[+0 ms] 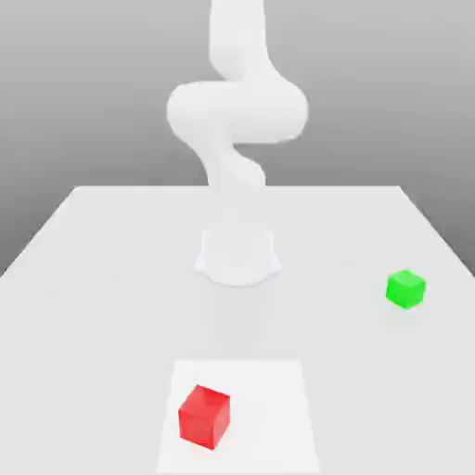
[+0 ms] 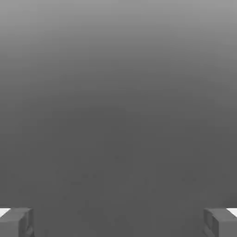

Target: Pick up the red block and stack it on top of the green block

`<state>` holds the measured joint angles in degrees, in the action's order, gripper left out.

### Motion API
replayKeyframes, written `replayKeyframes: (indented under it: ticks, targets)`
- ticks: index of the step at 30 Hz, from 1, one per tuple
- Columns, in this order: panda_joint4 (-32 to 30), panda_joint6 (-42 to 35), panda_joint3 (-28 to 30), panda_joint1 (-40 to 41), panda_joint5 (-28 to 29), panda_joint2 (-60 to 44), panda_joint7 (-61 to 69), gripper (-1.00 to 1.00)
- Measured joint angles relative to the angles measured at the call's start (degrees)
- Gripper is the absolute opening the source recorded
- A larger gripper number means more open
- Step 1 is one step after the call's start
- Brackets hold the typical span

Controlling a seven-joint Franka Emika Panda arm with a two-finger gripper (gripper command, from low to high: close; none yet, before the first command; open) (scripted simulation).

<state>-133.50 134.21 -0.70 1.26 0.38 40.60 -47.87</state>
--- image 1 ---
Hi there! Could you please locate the small green cube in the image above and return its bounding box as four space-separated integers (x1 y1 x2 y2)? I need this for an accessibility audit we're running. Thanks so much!
384 269 428 310

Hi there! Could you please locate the small red cube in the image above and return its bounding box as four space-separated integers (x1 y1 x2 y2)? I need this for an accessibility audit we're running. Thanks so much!
177 384 232 451

